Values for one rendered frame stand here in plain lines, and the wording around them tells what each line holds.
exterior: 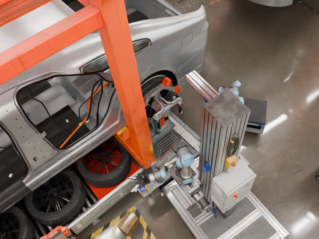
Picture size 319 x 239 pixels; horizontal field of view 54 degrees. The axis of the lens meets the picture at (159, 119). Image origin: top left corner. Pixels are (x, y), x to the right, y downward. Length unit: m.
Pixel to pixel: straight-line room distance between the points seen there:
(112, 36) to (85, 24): 0.21
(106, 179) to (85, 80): 1.25
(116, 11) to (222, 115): 1.01
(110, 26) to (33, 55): 0.51
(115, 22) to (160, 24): 1.35
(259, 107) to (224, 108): 2.22
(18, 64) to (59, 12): 1.66
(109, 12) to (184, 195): 2.06
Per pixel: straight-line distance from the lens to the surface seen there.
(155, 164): 3.05
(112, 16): 2.09
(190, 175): 3.11
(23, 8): 1.77
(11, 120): 3.01
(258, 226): 3.92
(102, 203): 3.87
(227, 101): 2.38
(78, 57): 3.04
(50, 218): 3.86
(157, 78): 3.70
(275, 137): 4.72
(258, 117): 4.43
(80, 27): 2.04
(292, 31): 6.29
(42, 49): 1.98
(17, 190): 3.65
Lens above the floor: 3.90
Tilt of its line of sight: 55 degrees down
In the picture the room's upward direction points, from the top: 8 degrees counter-clockwise
